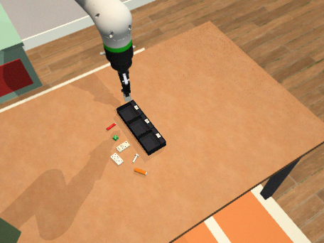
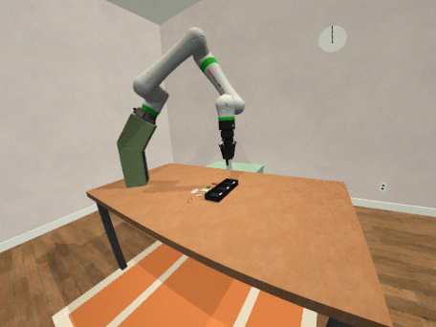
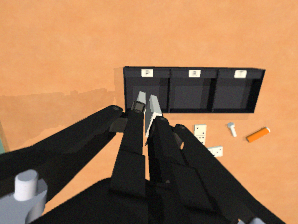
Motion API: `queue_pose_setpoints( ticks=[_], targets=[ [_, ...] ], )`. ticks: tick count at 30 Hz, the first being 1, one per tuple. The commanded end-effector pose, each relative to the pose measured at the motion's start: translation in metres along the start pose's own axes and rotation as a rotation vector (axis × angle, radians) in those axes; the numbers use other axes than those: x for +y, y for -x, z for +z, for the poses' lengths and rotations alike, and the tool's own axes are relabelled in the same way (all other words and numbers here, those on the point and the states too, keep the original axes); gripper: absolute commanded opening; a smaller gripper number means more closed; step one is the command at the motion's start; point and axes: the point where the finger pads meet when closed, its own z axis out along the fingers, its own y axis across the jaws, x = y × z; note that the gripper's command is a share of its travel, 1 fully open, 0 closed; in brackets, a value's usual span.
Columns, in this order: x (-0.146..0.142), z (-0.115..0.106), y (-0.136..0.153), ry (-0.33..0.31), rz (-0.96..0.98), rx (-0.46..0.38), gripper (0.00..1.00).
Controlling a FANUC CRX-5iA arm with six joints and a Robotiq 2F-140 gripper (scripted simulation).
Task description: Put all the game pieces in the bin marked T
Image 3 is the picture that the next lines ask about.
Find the black rack of bins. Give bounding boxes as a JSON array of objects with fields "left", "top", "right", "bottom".
[{"left": 123, "top": 66, "right": 266, "bottom": 113}]

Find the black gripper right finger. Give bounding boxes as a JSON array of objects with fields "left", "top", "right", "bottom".
[{"left": 145, "top": 95, "right": 286, "bottom": 224}]

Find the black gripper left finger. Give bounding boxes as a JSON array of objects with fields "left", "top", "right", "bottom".
[{"left": 0, "top": 91, "right": 148, "bottom": 224}]

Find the white domino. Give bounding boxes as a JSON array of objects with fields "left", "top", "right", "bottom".
[
  {"left": 194, "top": 124, "right": 206, "bottom": 145},
  {"left": 207, "top": 145, "right": 223, "bottom": 157}
]

